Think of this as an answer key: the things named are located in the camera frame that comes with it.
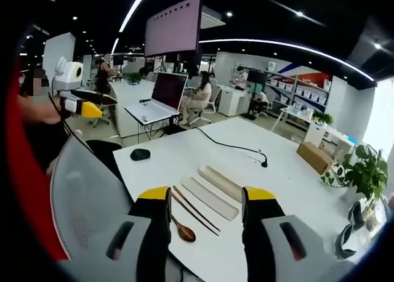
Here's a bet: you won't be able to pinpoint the black desk cable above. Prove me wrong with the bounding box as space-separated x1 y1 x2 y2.
192 126 269 169

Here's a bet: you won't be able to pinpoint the red cloth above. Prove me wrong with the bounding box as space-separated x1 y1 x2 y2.
5 60 70 262

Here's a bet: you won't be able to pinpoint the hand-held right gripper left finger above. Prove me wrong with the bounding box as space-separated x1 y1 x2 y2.
58 185 172 282

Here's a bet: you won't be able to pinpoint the large hanging monitor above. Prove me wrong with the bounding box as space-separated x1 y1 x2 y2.
144 0 203 58

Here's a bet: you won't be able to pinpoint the green potted plant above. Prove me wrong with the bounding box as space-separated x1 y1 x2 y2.
320 143 390 204

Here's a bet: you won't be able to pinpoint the green plant on counter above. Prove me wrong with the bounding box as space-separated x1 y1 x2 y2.
124 72 143 85

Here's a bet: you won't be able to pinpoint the storage shelf with white bins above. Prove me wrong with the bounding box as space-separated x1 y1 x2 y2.
263 69 334 123

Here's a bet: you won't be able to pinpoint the black screen on stand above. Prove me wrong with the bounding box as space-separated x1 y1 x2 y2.
246 70 267 84

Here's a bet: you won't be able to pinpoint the black computer mouse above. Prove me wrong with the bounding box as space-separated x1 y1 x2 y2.
129 148 151 162

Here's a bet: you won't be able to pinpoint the beige cutlery case base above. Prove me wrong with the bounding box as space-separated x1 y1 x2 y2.
198 164 244 203

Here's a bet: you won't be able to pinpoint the small green plant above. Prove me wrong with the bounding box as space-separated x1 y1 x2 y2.
312 110 334 126

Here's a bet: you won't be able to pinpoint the grey mesh office chair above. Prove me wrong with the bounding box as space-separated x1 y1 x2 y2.
50 134 138 264

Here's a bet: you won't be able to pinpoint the white office chair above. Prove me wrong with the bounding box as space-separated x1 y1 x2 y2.
188 87 223 126

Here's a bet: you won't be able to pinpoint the brown wooden spoon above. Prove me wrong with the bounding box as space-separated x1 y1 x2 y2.
170 191 197 243

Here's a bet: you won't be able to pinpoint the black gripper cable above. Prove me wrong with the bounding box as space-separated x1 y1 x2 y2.
47 75 95 155

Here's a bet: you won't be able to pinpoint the person's black shirt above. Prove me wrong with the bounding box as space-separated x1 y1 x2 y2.
23 121 72 175

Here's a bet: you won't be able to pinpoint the white cutlery case lid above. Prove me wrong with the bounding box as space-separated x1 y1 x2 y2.
180 176 241 223

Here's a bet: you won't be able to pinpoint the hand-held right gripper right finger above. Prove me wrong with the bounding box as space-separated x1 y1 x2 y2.
241 185 364 282

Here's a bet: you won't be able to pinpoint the white cabinet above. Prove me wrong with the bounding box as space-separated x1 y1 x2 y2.
217 84 247 118

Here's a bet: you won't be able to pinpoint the white laptop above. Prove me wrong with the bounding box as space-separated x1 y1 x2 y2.
124 71 189 126

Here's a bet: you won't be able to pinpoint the brown cardboard box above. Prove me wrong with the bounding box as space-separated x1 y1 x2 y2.
296 141 334 175

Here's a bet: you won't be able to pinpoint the dark wooden chopstick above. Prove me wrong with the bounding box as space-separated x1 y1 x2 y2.
173 185 220 233
171 190 219 237

